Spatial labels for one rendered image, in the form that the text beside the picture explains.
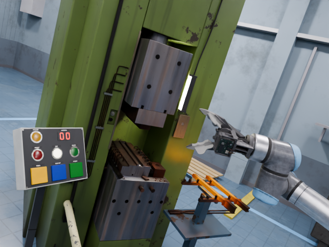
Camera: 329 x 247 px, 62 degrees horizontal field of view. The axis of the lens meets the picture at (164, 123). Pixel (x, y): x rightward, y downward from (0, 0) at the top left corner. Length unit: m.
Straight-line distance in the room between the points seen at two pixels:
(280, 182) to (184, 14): 1.23
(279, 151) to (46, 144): 1.04
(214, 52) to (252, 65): 3.31
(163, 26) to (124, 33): 0.26
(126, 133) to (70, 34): 0.84
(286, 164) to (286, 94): 4.14
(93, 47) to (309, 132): 4.04
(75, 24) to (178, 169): 1.28
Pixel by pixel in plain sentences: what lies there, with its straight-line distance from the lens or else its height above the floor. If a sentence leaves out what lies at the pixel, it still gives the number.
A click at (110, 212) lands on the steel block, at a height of 0.68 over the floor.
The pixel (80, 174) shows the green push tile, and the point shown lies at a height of 0.99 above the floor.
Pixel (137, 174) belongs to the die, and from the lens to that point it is 1.83.
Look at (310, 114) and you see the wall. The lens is 5.04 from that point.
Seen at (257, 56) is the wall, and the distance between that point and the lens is 5.29.
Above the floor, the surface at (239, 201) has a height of 0.96.
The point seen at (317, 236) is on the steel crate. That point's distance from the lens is 4.23.
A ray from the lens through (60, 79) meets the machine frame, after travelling 2.11.
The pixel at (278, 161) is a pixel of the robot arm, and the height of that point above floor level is 1.47.
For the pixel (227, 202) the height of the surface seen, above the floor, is 0.96.
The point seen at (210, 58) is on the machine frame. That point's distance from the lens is 1.99.
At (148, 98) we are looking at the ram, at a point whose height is 1.43.
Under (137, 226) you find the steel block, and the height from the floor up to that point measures 0.58.
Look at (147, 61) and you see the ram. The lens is 1.62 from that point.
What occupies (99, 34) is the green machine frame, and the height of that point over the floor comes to 1.71.
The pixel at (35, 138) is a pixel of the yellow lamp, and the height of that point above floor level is 1.16.
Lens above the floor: 1.67
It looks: 12 degrees down
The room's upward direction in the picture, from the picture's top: 17 degrees clockwise
